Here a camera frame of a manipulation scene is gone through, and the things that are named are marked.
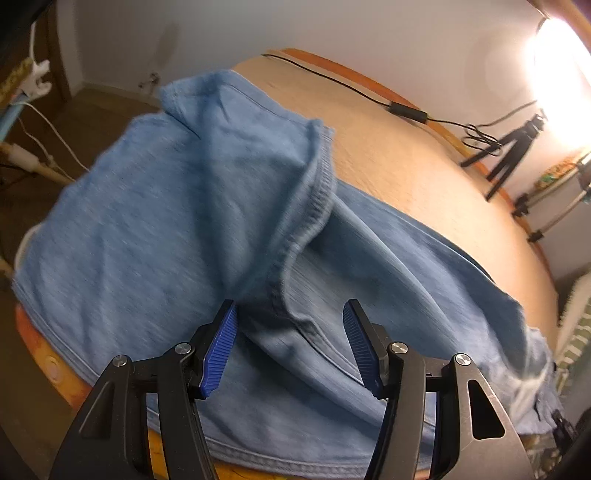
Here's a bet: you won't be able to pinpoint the wooden door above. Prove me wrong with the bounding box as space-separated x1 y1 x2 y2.
33 0 73 106

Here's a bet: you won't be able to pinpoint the blue pants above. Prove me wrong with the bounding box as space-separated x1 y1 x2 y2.
11 69 564 476

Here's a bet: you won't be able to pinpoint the white cable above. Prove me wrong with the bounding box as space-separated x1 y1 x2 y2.
21 102 88 182

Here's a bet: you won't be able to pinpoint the metal light stand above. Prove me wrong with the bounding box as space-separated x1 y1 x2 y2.
512 152 591 243

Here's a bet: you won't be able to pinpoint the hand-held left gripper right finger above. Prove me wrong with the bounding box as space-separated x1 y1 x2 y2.
342 299 532 480

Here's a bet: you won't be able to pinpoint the black cable with inline box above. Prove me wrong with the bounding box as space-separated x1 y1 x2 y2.
262 53 539 154

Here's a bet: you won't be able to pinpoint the bright lamp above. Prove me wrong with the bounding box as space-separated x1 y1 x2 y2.
531 16 591 148

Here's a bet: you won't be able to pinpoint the bed with peach sheet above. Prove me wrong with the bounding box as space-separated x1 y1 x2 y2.
14 48 561 480

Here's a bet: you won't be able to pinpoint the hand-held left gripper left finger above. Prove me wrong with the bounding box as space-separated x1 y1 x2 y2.
48 299 241 480

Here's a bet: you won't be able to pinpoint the green striped pillow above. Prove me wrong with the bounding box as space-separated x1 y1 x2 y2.
556 277 591 386

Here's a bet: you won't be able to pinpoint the white plastic clamp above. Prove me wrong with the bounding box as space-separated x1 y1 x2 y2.
22 59 52 97

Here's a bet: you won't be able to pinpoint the black tripod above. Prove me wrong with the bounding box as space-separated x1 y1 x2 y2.
459 113 548 201

